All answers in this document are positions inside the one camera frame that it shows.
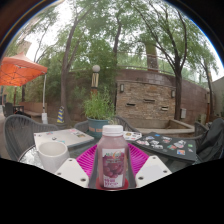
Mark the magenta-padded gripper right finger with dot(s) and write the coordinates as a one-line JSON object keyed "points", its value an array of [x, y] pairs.
{"points": [[139, 160]]}

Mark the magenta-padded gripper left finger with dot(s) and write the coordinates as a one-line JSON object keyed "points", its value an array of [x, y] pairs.
{"points": [[87, 161]]}

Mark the pink juice bottle white cap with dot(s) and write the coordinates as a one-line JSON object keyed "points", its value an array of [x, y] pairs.
{"points": [[112, 156]]}

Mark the black laptop with stickers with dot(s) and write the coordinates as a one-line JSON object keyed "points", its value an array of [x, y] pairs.
{"points": [[166, 146]]}

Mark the silver laptop with stickers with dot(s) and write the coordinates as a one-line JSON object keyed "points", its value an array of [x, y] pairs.
{"points": [[63, 136]]}

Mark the white ribbed cup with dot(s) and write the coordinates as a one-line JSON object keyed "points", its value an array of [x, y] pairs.
{"points": [[51, 156]]}

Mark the green plant in blue pot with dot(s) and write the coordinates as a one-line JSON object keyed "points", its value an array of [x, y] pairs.
{"points": [[98, 110]]}

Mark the yellow blue striped cone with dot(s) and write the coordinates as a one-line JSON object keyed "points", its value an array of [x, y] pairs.
{"points": [[60, 115]]}

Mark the wooden bench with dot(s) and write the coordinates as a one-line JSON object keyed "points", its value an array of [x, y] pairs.
{"points": [[31, 108]]}

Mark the orange canopy tent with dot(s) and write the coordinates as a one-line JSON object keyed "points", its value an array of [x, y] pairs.
{"points": [[20, 70]]}

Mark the wooden lamp post white globe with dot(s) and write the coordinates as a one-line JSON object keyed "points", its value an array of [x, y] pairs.
{"points": [[95, 81]]}

